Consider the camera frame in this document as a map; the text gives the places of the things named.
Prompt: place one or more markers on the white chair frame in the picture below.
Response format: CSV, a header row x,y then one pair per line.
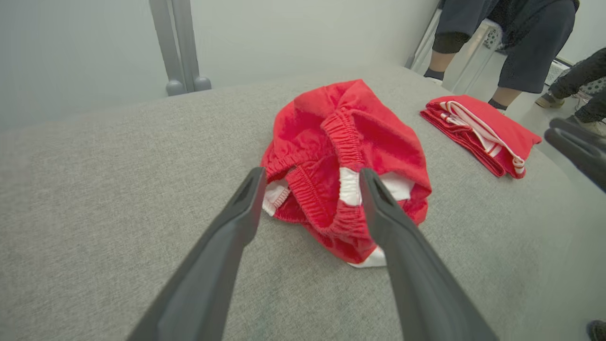
x,y
468,61

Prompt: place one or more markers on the grey metal upright post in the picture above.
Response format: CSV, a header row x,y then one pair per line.
x,y
177,47

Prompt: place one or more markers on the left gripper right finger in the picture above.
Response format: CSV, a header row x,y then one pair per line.
x,y
416,284

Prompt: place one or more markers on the person in black trousers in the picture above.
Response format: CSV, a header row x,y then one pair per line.
x,y
584,76

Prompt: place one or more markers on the red shorts with white stripes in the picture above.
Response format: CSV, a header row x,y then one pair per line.
x,y
341,142

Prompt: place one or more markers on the person in dark navy clothes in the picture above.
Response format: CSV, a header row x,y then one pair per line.
x,y
535,42

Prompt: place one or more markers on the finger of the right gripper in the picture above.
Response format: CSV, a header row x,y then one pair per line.
x,y
587,137
587,163

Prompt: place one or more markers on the red and white basketball jersey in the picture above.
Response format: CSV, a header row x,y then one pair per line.
x,y
492,128

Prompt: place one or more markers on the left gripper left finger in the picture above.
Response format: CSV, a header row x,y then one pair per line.
x,y
208,274

